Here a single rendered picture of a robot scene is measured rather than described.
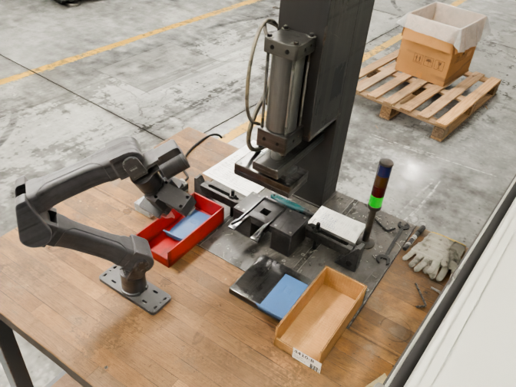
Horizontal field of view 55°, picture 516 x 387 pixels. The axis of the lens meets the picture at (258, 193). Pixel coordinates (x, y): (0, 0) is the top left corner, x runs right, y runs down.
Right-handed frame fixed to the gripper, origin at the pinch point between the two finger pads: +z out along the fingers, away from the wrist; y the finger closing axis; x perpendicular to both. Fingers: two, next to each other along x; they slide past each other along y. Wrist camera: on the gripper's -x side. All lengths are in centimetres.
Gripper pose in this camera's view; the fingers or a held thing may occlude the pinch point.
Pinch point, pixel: (175, 210)
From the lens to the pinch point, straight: 127.8
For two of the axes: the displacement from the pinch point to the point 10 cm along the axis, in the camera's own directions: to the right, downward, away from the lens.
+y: 5.4, -8.0, 2.7
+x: -8.1, -4.0, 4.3
